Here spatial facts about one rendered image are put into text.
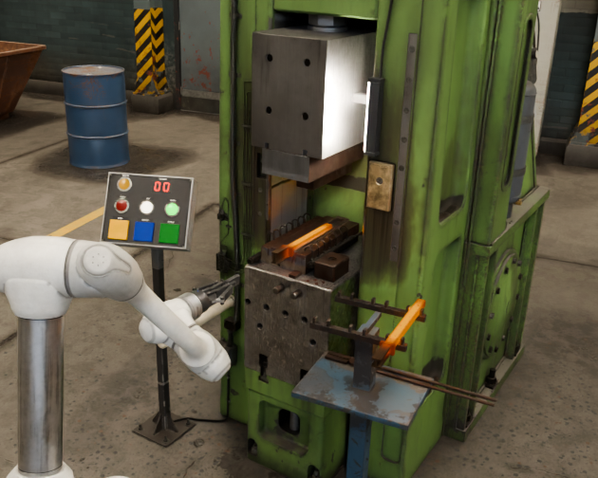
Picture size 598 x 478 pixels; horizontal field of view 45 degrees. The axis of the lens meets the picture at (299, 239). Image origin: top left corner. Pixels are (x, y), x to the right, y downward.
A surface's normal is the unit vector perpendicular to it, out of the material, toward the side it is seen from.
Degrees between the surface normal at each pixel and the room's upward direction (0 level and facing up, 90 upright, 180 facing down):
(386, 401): 0
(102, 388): 0
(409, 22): 90
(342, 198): 90
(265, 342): 90
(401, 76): 90
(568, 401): 0
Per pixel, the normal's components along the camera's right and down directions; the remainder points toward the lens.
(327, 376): 0.04, -0.92
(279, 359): -0.53, 0.30
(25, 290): -0.14, 0.22
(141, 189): -0.09, -0.15
